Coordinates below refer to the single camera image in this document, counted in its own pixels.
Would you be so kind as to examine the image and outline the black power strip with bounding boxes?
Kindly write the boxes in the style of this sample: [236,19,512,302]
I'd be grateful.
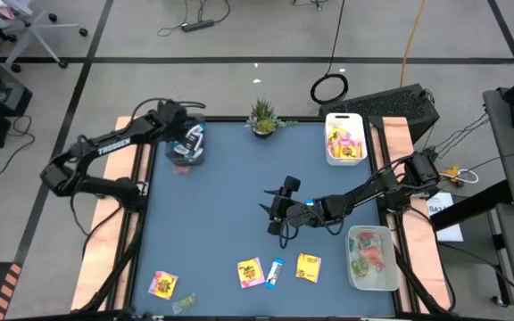
[180,19,216,33]

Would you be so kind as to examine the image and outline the potted succulent plant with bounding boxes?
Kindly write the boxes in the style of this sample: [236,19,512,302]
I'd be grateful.
[244,97,298,139]

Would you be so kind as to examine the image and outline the black desk support bar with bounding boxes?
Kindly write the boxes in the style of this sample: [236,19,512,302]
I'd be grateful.
[429,179,514,233]

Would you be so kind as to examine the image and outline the wooden side board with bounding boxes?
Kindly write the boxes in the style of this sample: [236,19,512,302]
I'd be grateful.
[372,116,454,313]
[70,116,155,312]

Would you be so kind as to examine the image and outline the yellow plug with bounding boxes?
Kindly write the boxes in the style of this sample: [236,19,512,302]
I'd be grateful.
[442,165,462,183]

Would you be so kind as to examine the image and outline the dark translucent plastic bin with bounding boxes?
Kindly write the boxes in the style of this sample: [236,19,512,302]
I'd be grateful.
[164,113,208,168]

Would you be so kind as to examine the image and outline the clear plastic bin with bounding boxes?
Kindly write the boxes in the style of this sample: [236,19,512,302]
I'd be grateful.
[344,225,402,292]

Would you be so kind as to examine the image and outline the yellow Sour Patch candy bag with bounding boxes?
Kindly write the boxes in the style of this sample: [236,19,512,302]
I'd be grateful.
[329,126,352,144]
[327,140,352,160]
[147,270,180,301]
[348,137,365,160]
[295,252,322,284]
[236,257,267,290]

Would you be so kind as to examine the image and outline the grey office chair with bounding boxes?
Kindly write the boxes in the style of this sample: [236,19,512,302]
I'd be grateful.
[0,0,89,75]

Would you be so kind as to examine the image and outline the black hanging cable with coil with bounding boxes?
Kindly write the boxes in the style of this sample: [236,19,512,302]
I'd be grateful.
[309,0,350,106]

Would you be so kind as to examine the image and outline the white paper sheet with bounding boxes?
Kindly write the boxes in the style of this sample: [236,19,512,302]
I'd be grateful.
[426,192,464,243]

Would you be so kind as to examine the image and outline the white plastic bin with handles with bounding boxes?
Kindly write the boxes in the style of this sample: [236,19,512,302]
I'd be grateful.
[324,111,369,167]

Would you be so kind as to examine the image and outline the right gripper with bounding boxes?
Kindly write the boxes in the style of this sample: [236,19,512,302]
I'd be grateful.
[258,176,328,236]

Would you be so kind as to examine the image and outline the yellow hanging cable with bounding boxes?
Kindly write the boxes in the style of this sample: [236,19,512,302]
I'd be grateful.
[398,0,428,88]

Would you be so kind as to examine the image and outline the black computer case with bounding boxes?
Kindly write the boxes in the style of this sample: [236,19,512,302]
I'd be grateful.
[318,83,442,144]

